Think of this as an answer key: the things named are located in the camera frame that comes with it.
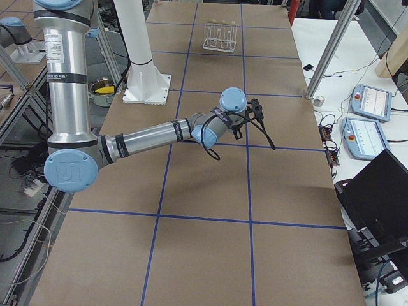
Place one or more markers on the black laptop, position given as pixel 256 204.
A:
pixel 376 198

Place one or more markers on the second robot arm grey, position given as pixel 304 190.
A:
pixel 14 32

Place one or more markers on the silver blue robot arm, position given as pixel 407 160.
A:
pixel 76 154

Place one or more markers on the teach pendant tablet near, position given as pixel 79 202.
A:
pixel 364 138

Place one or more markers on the metal bowl with corn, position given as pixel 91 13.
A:
pixel 102 91

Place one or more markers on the small black puck device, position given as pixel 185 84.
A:
pixel 308 67

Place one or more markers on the white wire cup holder rack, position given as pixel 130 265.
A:
pixel 220 36

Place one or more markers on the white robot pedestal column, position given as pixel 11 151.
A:
pixel 145 83

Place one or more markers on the aluminium frame post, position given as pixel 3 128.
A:
pixel 340 28

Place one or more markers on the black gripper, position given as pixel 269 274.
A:
pixel 237 128

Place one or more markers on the small metal cylinder weight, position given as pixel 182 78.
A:
pixel 319 101

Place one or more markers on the teach pendant tablet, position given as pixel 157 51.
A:
pixel 364 138
pixel 371 102

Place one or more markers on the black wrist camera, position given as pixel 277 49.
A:
pixel 256 110

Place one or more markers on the teach pendant tablet far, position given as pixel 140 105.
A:
pixel 371 102

